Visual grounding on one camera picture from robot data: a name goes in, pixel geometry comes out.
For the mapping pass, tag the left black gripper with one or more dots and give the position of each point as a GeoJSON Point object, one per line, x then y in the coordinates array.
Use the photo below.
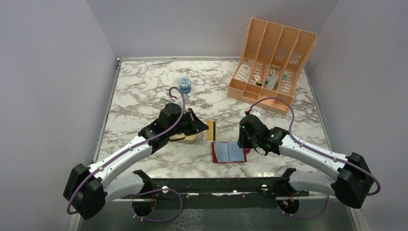
{"type": "Point", "coordinates": [196, 125]}

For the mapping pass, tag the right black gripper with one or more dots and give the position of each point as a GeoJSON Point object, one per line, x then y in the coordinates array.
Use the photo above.
{"type": "Point", "coordinates": [242, 142]}

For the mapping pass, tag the beige oval tray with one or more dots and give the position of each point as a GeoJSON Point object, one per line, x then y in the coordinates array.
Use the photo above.
{"type": "Point", "coordinates": [185, 138]}

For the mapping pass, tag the gold credit card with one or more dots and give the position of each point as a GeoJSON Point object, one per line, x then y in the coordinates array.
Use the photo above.
{"type": "Point", "coordinates": [211, 132]}

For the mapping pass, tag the red leather card holder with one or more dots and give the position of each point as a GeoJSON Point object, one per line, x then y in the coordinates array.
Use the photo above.
{"type": "Point", "coordinates": [228, 152]}

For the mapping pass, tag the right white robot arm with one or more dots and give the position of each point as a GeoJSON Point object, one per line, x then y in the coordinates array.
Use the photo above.
{"type": "Point", "coordinates": [345, 177]}

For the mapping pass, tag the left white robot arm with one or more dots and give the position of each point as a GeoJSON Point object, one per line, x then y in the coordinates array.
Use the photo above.
{"type": "Point", "coordinates": [87, 188]}

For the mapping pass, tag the white striped card in organizer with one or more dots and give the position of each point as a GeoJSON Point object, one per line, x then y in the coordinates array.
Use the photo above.
{"type": "Point", "coordinates": [243, 72]}

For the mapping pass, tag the blue round tin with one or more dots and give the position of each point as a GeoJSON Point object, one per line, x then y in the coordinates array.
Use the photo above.
{"type": "Point", "coordinates": [184, 84]}

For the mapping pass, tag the small items in organizer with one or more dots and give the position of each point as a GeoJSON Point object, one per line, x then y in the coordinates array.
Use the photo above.
{"type": "Point", "coordinates": [266, 77]}

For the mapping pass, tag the orange plastic file organizer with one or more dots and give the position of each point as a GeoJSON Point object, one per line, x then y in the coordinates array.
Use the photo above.
{"type": "Point", "coordinates": [267, 43]}

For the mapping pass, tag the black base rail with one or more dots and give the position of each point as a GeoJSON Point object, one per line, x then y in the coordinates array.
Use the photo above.
{"type": "Point", "coordinates": [212, 193]}

